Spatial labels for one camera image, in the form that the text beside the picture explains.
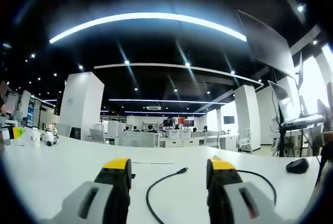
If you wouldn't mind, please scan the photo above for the white desk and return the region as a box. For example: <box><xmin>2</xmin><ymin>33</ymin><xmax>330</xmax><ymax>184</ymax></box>
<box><xmin>2</xmin><ymin>133</ymin><xmax>325</xmax><ymax>224</ymax></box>

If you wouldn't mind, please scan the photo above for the white bottle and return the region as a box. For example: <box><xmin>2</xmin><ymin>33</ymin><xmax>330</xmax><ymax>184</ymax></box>
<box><xmin>31</xmin><ymin>133</ymin><xmax>41</xmax><ymax>148</ymax></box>

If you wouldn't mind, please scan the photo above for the black charging cable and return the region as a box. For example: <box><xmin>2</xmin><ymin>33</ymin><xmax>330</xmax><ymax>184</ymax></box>
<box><xmin>145</xmin><ymin>167</ymin><xmax>277</xmax><ymax>224</ymax></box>

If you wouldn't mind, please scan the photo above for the black metal stand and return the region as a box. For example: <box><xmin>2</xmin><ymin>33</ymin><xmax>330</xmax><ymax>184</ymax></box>
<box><xmin>275</xmin><ymin>119</ymin><xmax>326</xmax><ymax>157</ymax></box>

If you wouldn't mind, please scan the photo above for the white filing cabinet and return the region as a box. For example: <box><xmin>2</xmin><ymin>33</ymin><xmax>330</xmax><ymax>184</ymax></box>
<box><xmin>159</xmin><ymin>139</ymin><xmax>202</xmax><ymax>148</ymax></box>

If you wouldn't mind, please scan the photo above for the yellow green box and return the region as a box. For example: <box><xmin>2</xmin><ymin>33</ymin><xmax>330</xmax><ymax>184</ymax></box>
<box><xmin>11</xmin><ymin>127</ymin><xmax>26</xmax><ymax>139</ymax></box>

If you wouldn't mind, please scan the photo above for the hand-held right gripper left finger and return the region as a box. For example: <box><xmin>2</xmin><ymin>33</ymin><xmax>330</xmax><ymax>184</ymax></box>
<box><xmin>47</xmin><ymin>157</ymin><xmax>133</xmax><ymax>224</ymax></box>

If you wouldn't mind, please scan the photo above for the grey mesh office chair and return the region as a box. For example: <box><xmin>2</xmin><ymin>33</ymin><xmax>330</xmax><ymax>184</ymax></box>
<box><xmin>200</xmin><ymin>131</ymin><xmax>221</xmax><ymax>148</ymax></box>

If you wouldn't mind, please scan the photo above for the white toy robot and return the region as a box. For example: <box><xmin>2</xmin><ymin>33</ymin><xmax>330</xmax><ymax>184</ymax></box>
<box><xmin>42</xmin><ymin>129</ymin><xmax>59</xmax><ymax>147</ymax></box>

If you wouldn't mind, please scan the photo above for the black computer mouse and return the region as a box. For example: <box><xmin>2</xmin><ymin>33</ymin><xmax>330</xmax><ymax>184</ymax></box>
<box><xmin>285</xmin><ymin>158</ymin><xmax>310</xmax><ymax>175</ymax></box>

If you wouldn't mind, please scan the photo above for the silver laptop on stand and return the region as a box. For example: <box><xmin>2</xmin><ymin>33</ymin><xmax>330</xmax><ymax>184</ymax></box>
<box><xmin>267</xmin><ymin>80</ymin><xmax>326</xmax><ymax>127</ymax></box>

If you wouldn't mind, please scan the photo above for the white office chair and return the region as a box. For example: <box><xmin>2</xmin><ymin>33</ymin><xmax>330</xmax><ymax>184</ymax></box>
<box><xmin>88</xmin><ymin>128</ymin><xmax>107</xmax><ymax>144</ymax></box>
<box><xmin>237</xmin><ymin>128</ymin><xmax>252</xmax><ymax>153</ymax></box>

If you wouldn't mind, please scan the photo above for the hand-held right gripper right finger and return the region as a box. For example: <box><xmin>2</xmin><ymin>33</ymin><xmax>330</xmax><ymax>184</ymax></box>
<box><xmin>206</xmin><ymin>155</ymin><xmax>283</xmax><ymax>224</ymax></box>

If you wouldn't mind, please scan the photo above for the long ceiling light strip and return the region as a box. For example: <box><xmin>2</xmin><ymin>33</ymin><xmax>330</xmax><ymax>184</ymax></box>
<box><xmin>48</xmin><ymin>12</ymin><xmax>248</xmax><ymax>44</ymax></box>

